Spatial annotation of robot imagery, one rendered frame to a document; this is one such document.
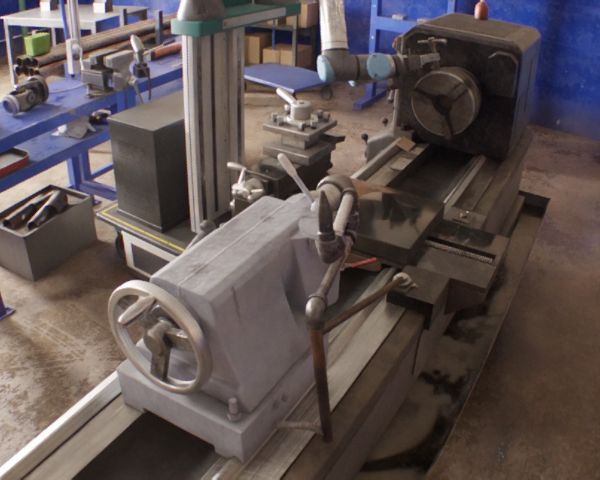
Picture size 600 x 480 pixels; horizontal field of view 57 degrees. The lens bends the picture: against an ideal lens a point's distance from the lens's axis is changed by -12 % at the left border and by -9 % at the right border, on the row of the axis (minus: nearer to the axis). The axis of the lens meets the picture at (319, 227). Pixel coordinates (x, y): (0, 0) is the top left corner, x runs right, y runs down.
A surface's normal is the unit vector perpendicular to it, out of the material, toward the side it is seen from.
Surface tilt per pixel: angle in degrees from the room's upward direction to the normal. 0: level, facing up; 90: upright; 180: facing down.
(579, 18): 90
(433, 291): 0
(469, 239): 0
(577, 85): 90
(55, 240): 90
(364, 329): 0
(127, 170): 90
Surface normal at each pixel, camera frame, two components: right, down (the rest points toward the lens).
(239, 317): 0.86, 0.04
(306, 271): 0.29, 0.30
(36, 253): 0.90, 0.24
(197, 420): -0.47, 0.42
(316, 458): 0.04, -0.87
